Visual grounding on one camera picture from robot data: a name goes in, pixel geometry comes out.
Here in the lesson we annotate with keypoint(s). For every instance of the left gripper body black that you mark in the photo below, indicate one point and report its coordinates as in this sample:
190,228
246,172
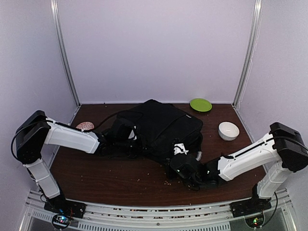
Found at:
134,149

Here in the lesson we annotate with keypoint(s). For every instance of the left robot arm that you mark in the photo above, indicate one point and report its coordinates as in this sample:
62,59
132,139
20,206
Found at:
39,130

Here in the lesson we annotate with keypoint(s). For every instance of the aluminium frame post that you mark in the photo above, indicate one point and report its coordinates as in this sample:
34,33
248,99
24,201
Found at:
63,53
249,53

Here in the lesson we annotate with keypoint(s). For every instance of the black backpack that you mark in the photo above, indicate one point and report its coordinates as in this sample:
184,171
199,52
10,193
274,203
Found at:
161,125

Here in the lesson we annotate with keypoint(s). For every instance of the green plate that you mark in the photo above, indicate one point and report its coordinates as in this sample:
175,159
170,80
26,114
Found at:
200,105

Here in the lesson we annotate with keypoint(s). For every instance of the left aluminium frame post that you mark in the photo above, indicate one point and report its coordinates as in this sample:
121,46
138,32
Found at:
63,53

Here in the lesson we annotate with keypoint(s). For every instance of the white ribbed bowl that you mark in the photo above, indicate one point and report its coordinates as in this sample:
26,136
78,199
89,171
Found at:
228,131

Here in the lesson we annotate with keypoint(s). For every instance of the right aluminium frame post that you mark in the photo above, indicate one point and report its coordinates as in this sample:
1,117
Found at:
249,53

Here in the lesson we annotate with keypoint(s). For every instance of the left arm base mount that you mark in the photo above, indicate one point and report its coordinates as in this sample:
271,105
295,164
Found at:
63,218

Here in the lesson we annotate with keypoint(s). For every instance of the front aluminium rail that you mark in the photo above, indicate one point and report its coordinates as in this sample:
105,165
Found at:
205,217

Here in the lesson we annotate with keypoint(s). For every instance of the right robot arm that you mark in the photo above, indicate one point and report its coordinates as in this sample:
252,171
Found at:
282,144

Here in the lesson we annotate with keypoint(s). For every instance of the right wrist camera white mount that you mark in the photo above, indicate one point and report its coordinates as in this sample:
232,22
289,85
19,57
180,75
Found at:
179,148

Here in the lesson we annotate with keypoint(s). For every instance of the patterned pink bowl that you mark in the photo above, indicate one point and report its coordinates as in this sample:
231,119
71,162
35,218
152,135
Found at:
85,126

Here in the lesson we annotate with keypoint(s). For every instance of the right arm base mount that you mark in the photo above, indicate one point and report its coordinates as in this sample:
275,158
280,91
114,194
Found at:
252,210

